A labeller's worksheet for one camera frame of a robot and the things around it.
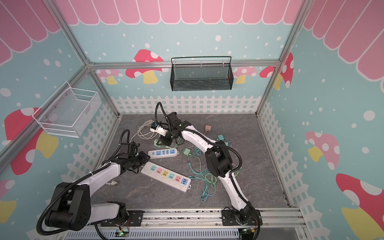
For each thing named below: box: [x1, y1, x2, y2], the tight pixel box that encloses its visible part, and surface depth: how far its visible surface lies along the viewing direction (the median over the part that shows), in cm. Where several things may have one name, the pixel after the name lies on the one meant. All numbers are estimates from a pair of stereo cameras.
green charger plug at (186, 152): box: [183, 148, 192, 157], surface depth 99 cm
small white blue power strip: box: [147, 148, 180, 159], surface depth 98 cm
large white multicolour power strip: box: [141, 161, 192, 193], surface depth 87 cm
